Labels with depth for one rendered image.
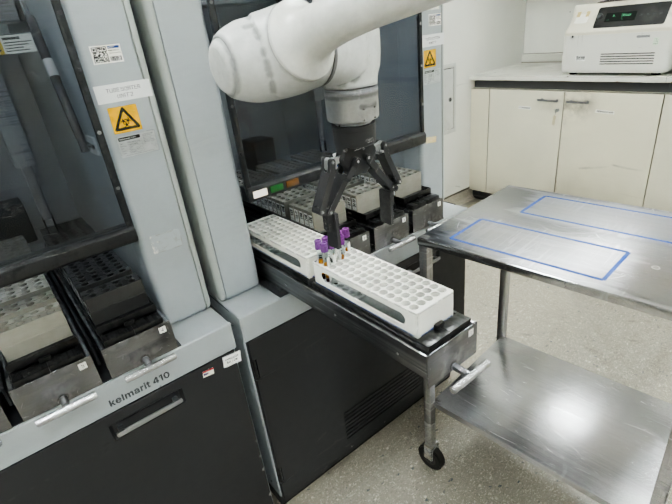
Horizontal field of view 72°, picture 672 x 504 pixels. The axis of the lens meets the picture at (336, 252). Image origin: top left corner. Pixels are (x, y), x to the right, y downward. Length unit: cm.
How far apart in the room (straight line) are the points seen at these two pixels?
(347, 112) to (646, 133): 242
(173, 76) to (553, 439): 125
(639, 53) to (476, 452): 218
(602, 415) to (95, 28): 149
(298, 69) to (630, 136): 260
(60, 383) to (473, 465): 122
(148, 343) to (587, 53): 273
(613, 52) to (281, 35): 257
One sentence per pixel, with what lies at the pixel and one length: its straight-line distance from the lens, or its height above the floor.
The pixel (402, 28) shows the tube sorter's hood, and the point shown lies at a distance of 135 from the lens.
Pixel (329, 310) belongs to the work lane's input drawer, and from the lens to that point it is 97.
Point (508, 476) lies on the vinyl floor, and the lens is 168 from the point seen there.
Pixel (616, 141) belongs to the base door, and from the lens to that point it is 310.
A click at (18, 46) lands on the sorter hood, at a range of 94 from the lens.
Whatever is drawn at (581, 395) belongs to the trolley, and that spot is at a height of 28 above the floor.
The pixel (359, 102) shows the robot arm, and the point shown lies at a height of 119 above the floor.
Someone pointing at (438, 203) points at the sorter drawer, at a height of 79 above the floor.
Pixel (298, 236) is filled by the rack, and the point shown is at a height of 86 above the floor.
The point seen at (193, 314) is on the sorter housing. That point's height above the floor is 74.
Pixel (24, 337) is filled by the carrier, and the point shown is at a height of 86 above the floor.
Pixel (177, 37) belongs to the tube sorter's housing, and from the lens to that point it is 102.
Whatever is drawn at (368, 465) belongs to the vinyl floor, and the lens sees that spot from 168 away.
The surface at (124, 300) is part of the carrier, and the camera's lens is 105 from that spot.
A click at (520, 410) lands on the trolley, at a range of 147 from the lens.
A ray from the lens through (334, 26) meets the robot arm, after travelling 59.
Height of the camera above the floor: 131
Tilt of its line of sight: 26 degrees down
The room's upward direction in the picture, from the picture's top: 7 degrees counter-clockwise
